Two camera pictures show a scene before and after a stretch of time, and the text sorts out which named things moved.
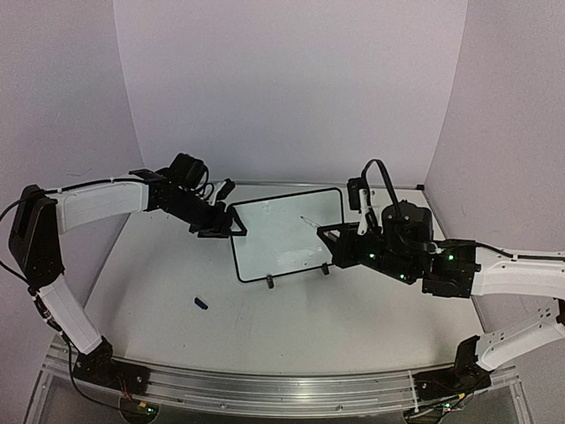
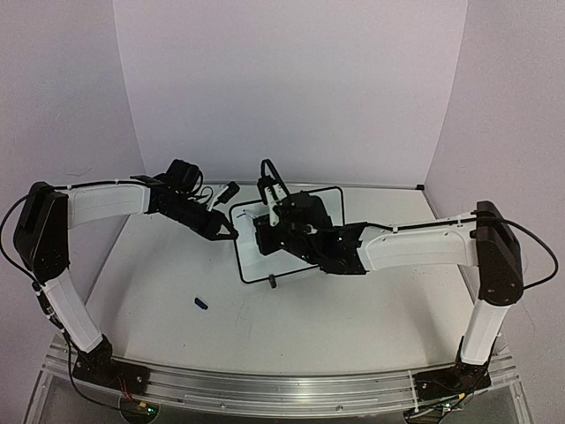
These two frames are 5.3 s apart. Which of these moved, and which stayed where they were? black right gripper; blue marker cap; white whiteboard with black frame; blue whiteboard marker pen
Moved: black right gripper; blue whiteboard marker pen
Stayed: white whiteboard with black frame; blue marker cap
